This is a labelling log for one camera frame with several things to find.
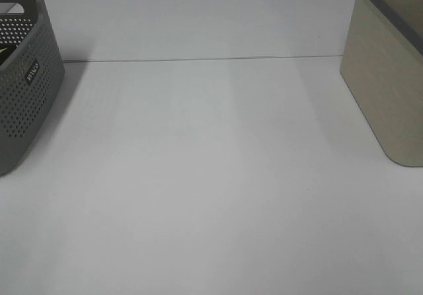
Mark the beige plastic basket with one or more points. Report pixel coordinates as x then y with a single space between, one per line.
382 67

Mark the black and yellow basket item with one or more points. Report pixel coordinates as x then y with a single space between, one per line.
5 52

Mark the grey perforated plastic basket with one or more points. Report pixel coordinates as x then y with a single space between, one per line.
30 78

